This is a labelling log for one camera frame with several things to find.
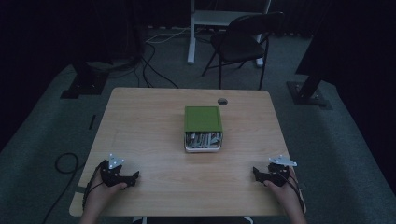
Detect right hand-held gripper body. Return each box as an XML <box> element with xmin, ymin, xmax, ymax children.
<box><xmin>262</xmin><ymin>154</ymin><xmax>298</xmax><ymax>188</ymax></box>

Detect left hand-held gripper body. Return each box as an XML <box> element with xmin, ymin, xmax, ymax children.
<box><xmin>99</xmin><ymin>152</ymin><xmax>131</xmax><ymax>189</ymax></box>

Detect metal tray with items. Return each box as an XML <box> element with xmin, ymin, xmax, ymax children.
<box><xmin>183</xmin><ymin>131</ymin><xmax>224</xmax><ymax>154</ymax></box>

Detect green box lid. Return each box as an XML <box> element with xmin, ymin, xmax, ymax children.
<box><xmin>183</xmin><ymin>105</ymin><xmax>224</xmax><ymax>133</ymax></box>

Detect person's left hand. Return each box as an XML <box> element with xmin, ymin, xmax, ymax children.
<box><xmin>87</xmin><ymin>173</ymin><xmax>129</xmax><ymax>212</ymax></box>

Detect person's right hand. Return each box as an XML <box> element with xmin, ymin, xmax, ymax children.
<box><xmin>262</xmin><ymin>167</ymin><xmax>303</xmax><ymax>211</ymax></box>

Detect pile of small batteries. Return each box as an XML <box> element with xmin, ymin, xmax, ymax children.
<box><xmin>185</xmin><ymin>132</ymin><xmax>222</xmax><ymax>149</ymax></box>

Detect black stand base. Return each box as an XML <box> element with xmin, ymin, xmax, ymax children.
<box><xmin>60</xmin><ymin>60</ymin><xmax>110</xmax><ymax>100</ymax></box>
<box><xmin>286</xmin><ymin>31</ymin><xmax>333</xmax><ymax>110</ymax></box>

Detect black folding chair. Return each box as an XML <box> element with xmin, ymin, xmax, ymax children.
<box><xmin>201</xmin><ymin>11</ymin><xmax>286</xmax><ymax>91</ymax></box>

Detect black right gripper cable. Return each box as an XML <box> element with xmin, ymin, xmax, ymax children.
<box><xmin>279</xmin><ymin>171</ymin><xmax>304</xmax><ymax>214</ymax></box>

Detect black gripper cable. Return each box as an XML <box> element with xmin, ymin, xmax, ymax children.
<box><xmin>82</xmin><ymin>161</ymin><xmax>106</xmax><ymax>213</ymax></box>
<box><xmin>279</xmin><ymin>171</ymin><xmax>304</xmax><ymax>214</ymax></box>

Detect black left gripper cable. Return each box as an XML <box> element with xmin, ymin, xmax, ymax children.
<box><xmin>82</xmin><ymin>161</ymin><xmax>106</xmax><ymax>213</ymax></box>

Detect looped black floor cable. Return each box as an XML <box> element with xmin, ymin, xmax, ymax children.
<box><xmin>41</xmin><ymin>151</ymin><xmax>86</xmax><ymax>224</ymax></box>

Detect black floor cables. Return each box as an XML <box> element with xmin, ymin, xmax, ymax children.
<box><xmin>133</xmin><ymin>41</ymin><xmax>180</xmax><ymax>90</ymax></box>

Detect white floor cable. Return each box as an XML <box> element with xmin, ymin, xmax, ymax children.
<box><xmin>145</xmin><ymin>27</ymin><xmax>191</xmax><ymax>44</ymax></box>

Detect white desk frame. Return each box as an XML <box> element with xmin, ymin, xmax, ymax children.
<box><xmin>187</xmin><ymin>0</ymin><xmax>272</xmax><ymax>68</ymax></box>

